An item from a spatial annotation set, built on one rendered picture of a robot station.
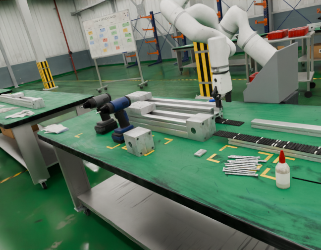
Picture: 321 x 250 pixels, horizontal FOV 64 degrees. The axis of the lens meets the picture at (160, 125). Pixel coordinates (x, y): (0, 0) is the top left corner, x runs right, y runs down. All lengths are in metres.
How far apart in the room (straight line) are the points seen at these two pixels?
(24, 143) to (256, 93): 2.11
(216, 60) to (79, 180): 1.40
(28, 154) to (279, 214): 2.41
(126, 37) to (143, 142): 5.89
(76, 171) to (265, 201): 1.56
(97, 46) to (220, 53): 6.39
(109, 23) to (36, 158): 4.96
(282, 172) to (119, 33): 6.46
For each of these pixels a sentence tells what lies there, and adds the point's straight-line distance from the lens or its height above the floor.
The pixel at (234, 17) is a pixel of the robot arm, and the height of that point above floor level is 1.27.
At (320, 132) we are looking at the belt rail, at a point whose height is 0.80.
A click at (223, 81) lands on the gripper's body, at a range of 1.27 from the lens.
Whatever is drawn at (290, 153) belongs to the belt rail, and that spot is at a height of 0.79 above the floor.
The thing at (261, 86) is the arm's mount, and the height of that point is 0.88.
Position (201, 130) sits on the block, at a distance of 1.15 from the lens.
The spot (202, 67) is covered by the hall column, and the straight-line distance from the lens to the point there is 4.67.
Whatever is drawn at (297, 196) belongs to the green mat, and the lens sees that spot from 0.83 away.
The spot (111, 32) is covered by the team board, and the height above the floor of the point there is 1.50.
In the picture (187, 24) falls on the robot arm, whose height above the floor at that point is 1.28.
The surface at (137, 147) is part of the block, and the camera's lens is 1.12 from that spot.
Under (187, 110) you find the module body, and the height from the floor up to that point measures 0.84.
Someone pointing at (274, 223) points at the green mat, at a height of 0.78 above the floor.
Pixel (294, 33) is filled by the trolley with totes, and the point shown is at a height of 0.91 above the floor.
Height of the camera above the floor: 1.27
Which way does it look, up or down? 19 degrees down
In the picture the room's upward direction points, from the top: 11 degrees counter-clockwise
